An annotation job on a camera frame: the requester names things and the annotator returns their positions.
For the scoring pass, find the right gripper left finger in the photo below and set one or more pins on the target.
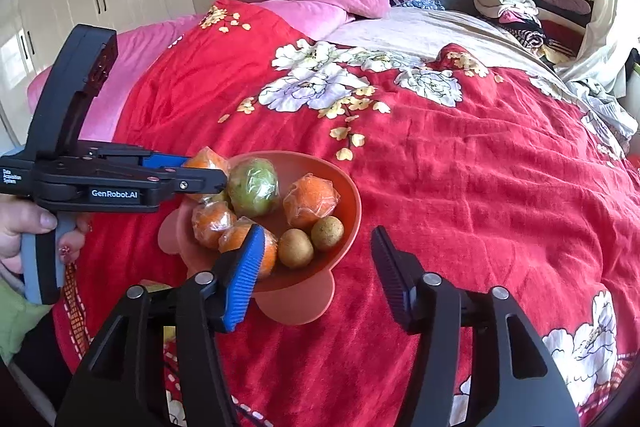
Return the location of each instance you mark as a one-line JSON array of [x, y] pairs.
[[121, 379]]

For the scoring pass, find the beige bed sheet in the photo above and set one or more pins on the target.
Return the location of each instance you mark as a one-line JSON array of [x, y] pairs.
[[440, 31]]

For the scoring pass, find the cream curtain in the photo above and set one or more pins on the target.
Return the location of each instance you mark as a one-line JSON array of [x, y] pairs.
[[599, 68]]

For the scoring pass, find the red floral bedspread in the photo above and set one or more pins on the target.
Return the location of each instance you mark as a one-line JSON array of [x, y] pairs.
[[476, 164]]

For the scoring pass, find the pink blanket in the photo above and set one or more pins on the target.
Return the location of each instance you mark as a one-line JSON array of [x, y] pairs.
[[139, 48]]

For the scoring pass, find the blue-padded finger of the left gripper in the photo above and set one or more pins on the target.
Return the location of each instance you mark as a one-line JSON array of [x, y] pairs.
[[160, 159]]

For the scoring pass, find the person's left hand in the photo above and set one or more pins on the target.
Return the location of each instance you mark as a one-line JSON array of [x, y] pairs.
[[20, 217]]

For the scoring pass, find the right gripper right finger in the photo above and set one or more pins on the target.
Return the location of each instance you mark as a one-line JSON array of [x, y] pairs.
[[515, 381]]

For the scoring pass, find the pile of folded clothes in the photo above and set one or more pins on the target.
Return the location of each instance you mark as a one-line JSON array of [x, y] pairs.
[[552, 30]]

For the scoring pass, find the small brown longan fruit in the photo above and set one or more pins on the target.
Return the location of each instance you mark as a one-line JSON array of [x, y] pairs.
[[327, 233]]

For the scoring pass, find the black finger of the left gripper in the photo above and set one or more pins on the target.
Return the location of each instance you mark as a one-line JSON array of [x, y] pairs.
[[183, 180]]

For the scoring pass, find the wrapped green fruit in bowl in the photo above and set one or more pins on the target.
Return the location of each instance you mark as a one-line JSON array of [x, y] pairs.
[[253, 187]]

